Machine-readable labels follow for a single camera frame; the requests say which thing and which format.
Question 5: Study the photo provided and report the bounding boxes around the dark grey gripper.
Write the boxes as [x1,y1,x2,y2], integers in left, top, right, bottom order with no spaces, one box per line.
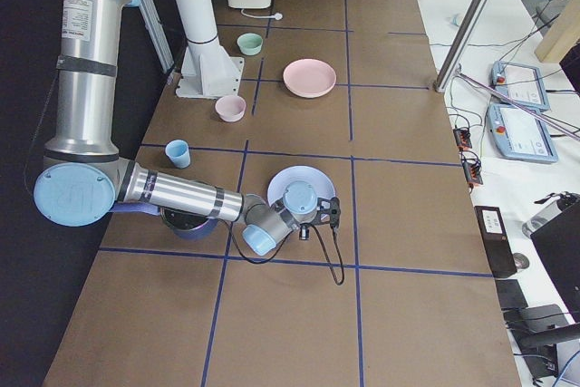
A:
[298,224,310,241]

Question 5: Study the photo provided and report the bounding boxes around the blue plate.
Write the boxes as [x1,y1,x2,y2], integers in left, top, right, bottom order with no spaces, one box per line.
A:
[267,165,336,205]

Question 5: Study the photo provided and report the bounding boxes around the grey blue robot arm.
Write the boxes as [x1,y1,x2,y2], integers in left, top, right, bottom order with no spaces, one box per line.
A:
[34,0,320,256]

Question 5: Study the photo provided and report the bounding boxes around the dark blue pot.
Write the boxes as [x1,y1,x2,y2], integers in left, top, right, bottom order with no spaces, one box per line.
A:
[110,202,218,240]

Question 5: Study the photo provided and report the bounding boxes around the pink bowl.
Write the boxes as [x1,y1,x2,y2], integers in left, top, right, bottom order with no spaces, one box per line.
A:
[215,95,247,122]

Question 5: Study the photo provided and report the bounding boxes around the light blue cup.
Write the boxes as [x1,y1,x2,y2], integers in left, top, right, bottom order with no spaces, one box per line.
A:
[165,140,190,169]

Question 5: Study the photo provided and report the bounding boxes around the pink plate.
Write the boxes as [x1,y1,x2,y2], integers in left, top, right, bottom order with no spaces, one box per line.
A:
[283,58,337,98]

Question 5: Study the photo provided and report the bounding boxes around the orange black connector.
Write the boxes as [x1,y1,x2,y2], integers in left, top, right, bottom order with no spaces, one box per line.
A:
[453,127,472,150]
[461,159,483,188]

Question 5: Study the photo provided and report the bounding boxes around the white mounting pole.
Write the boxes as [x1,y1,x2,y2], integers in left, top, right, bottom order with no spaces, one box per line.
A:
[176,0,245,99]

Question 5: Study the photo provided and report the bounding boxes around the black power box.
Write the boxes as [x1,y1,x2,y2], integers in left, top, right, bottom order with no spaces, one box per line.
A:
[474,206,517,278]

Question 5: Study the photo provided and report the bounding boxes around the green bowl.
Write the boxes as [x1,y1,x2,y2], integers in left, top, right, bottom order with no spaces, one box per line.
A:
[237,33,263,56]

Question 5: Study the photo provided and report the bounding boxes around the long grabber stick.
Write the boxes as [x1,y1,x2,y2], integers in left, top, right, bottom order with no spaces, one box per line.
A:
[454,69,579,141]

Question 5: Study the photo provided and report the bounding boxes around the near teach pendant tablet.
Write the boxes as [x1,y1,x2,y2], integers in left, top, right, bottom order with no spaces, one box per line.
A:
[487,102,558,163]

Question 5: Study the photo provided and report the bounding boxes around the teach pendant tablet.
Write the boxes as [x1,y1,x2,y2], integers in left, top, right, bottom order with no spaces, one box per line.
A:
[487,102,558,163]
[490,61,550,111]

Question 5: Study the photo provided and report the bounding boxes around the far teach pendant tablet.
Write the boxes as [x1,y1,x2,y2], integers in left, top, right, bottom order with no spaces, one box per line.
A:
[490,61,550,111]

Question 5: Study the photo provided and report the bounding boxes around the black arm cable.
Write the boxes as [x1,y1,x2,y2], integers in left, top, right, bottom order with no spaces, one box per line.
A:
[228,212,345,287]

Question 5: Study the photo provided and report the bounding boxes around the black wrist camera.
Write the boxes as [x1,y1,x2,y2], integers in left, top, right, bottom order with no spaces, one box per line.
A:
[313,197,341,229]

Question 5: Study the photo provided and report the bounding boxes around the aluminium frame post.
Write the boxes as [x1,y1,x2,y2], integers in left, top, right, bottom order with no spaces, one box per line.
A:
[434,0,488,93]

